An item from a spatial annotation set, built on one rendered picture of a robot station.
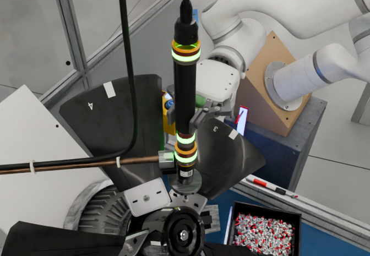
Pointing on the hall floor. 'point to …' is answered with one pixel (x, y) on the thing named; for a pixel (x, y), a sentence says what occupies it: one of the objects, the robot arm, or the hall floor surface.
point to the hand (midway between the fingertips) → (184, 117)
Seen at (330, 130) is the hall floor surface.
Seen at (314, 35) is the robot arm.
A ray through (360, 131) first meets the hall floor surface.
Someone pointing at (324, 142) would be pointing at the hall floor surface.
